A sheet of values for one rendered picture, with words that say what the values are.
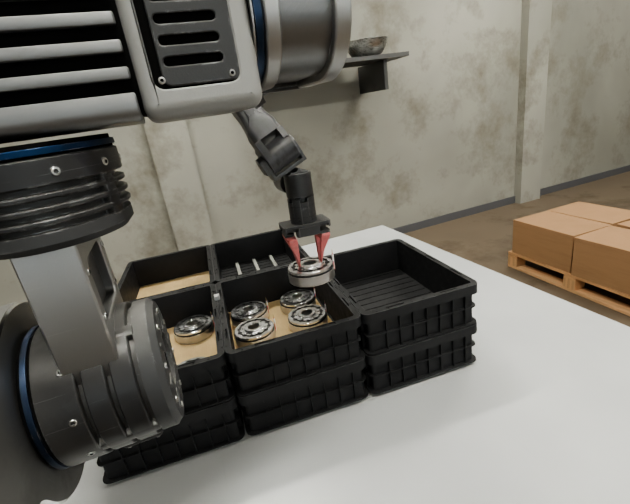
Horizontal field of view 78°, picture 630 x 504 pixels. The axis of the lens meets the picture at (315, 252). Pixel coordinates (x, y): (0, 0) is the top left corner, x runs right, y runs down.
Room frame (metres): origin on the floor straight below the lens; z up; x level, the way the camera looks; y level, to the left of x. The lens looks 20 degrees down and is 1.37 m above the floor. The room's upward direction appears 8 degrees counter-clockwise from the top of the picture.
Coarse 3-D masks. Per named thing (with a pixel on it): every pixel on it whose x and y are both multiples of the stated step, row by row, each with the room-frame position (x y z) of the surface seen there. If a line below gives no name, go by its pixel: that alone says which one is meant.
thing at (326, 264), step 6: (306, 258) 0.85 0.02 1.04; (312, 258) 0.85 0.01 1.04; (318, 258) 0.84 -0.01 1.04; (324, 258) 0.83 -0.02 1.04; (294, 264) 0.83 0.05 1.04; (324, 264) 0.79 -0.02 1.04; (330, 264) 0.79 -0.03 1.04; (288, 270) 0.80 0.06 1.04; (294, 270) 0.79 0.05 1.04; (300, 270) 0.78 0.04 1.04; (306, 270) 0.77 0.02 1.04; (312, 270) 0.77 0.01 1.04; (318, 270) 0.76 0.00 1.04; (324, 270) 0.76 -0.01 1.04
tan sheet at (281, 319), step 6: (276, 300) 1.08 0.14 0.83; (270, 306) 1.04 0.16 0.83; (276, 306) 1.04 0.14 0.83; (270, 312) 1.01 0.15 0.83; (276, 312) 1.00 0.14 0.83; (282, 312) 1.00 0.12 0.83; (270, 318) 0.97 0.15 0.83; (276, 318) 0.97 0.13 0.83; (282, 318) 0.96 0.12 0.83; (276, 324) 0.93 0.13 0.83; (282, 324) 0.93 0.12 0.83; (288, 324) 0.92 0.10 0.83; (234, 330) 0.93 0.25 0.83; (276, 330) 0.90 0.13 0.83; (282, 330) 0.90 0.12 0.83; (288, 330) 0.89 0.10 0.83; (234, 336) 0.90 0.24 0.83; (276, 336) 0.87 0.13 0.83; (234, 342) 0.87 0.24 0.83
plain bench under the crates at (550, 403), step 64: (448, 256) 1.51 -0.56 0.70; (512, 320) 0.98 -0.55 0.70; (576, 320) 0.93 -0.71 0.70; (448, 384) 0.75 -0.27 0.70; (512, 384) 0.72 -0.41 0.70; (576, 384) 0.69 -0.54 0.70; (256, 448) 0.65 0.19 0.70; (320, 448) 0.62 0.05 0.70; (384, 448) 0.60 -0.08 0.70; (448, 448) 0.58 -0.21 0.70; (512, 448) 0.56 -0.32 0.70; (576, 448) 0.54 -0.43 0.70
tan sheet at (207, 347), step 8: (176, 344) 0.91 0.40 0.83; (184, 344) 0.90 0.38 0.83; (192, 344) 0.89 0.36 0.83; (200, 344) 0.89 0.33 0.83; (208, 344) 0.88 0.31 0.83; (176, 352) 0.87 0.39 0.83; (184, 352) 0.86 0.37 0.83; (192, 352) 0.86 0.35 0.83; (200, 352) 0.85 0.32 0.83; (208, 352) 0.84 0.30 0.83; (216, 352) 0.84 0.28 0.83; (176, 360) 0.83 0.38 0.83; (184, 360) 0.82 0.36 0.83
